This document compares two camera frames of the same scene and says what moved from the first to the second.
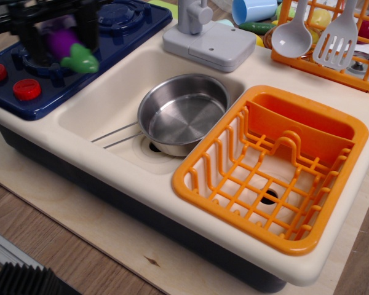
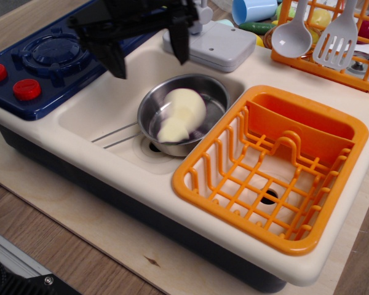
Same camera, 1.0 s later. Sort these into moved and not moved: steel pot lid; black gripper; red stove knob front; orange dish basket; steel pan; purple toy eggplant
Moved: black gripper; purple toy eggplant
Not moved: steel pot lid; orange dish basket; red stove knob front; steel pan
